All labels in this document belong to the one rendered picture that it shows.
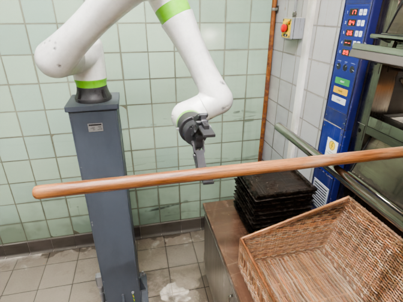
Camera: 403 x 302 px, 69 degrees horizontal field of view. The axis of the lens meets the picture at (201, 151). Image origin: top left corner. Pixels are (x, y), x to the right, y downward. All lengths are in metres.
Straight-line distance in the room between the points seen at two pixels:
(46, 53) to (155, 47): 0.82
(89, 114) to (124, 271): 0.88
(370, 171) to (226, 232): 0.68
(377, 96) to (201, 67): 0.66
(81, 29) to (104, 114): 0.37
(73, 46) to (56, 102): 0.88
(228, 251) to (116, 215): 0.55
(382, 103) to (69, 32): 1.12
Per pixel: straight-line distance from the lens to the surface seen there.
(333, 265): 1.41
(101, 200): 1.45
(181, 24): 1.04
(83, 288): 2.12
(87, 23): 1.02
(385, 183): 1.25
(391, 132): 1.21
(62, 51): 1.10
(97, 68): 1.27
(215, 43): 1.87
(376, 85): 1.26
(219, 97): 1.03
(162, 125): 1.92
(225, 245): 1.40
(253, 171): 0.71
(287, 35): 1.67
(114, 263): 1.69
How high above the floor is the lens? 1.53
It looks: 25 degrees down
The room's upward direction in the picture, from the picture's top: straight up
